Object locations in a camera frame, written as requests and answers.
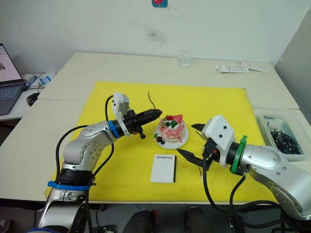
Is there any pink fruit-topped toy cake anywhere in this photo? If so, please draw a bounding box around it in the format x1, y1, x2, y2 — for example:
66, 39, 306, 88
157, 114, 187, 144

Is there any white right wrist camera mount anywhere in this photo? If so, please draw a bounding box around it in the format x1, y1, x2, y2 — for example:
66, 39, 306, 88
201, 115, 236, 168

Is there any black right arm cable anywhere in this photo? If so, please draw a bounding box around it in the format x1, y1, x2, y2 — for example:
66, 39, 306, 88
202, 155, 292, 233

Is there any white round plate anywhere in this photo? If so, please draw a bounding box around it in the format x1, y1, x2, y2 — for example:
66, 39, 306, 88
153, 123, 190, 150

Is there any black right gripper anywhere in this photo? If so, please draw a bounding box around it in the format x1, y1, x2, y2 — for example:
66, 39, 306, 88
176, 123, 221, 172

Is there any clear plastic container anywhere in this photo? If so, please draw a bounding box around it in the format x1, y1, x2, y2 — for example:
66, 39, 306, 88
256, 111, 308, 163

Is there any white side desk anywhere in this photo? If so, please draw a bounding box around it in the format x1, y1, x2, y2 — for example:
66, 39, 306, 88
0, 72, 57, 121

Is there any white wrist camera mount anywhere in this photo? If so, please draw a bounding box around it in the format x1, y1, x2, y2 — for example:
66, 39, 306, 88
112, 91, 132, 139
201, 115, 236, 168

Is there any white matchbox with black print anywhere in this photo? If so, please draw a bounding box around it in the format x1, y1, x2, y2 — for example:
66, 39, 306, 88
150, 154, 177, 183

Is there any black computer mouse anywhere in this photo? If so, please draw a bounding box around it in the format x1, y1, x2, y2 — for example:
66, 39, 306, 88
26, 92, 41, 107

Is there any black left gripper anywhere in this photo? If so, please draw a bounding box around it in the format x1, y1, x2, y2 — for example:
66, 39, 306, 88
122, 108, 163, 140

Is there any yellow rectangular mat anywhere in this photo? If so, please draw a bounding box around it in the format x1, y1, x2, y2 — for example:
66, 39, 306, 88
43, 81, 278, 204

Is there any small black electronic box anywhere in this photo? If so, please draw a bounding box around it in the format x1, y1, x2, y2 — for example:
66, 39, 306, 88
96, 225, 115, 233

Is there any thin black desk cable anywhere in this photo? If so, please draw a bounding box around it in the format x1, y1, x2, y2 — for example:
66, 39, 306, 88
22, 72, 50, 92

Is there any clear glass cup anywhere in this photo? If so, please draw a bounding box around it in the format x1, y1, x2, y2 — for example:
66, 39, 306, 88
177, 50, 191, 69

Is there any dark rounded shape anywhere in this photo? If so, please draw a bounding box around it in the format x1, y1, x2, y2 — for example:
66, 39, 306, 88
184, 206, 212, 233

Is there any open grey laptop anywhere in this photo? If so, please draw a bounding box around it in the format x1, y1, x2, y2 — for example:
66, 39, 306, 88
0, 43, 26, 116

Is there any white card with blue label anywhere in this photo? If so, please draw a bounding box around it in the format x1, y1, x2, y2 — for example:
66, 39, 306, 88
38, 72, 56, 85

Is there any pile of black burnt sticks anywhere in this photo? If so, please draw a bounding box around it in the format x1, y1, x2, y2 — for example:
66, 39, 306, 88
263, 116, 301, 155

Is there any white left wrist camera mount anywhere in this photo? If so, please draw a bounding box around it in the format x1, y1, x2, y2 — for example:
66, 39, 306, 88
112, 91, 132, 139

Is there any small white box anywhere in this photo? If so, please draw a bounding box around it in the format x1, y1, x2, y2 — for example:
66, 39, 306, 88
22, 73, 37, 87

